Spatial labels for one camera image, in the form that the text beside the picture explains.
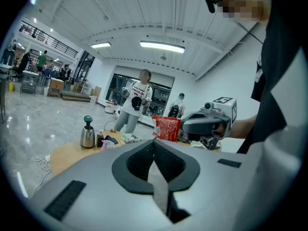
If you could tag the long ceiling light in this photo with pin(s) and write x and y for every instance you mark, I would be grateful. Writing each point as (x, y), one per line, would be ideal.
(162, 46)
(101, 45)

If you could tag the wooden floor platform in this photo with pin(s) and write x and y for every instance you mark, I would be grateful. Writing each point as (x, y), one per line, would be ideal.
(74, 97)

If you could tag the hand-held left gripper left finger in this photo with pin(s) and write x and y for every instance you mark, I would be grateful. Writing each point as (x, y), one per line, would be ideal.
(96, 189)

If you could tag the dark glass window wall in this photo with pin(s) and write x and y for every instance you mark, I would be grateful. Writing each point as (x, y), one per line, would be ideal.
(115, 88)

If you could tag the wooden cabinet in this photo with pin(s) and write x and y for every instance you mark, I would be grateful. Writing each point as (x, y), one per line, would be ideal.
(55, 85)

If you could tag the person's right forearm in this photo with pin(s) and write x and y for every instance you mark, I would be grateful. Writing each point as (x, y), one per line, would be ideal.
(243, 127)

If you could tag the stainless steel kettle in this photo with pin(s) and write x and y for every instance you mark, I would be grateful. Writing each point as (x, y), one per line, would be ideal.
(86, 137)

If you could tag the yellow bin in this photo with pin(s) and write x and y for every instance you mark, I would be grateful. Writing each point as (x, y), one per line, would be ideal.
(11, 86)

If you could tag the person's right hand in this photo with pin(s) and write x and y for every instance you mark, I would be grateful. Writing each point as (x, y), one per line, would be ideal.
(219, 130)

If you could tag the brown cardboard box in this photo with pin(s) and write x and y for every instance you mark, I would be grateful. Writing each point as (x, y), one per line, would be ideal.
(97, 90)

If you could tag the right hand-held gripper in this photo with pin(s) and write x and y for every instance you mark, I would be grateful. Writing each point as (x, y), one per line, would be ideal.
(227, 109)

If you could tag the person's black shirt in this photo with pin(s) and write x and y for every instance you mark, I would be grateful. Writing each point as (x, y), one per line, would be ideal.
(276, 56)

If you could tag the black head camera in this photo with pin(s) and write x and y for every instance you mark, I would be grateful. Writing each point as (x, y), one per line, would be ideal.
(210, 2)

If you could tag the white power strip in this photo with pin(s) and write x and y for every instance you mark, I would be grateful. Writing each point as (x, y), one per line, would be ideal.
(47, 157)

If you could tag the red snack bag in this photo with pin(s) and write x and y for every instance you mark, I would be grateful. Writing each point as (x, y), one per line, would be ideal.
(167, 129)

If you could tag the pale cloth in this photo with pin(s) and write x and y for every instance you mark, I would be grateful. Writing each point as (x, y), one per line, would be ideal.
(197, 144)

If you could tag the round ceiling fixture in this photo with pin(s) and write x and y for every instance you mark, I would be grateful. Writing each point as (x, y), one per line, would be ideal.
(163, 57)

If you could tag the dark cloth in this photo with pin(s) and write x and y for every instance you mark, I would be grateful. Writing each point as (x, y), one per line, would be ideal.
(113, 139)

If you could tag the person's head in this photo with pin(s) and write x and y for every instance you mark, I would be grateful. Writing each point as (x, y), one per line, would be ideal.
(240, 3)

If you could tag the black balcony railing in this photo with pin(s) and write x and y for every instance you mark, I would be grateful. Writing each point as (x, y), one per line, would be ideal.
(60, 46)

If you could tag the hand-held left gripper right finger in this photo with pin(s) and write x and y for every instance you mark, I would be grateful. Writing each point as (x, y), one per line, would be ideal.
(216, 189)

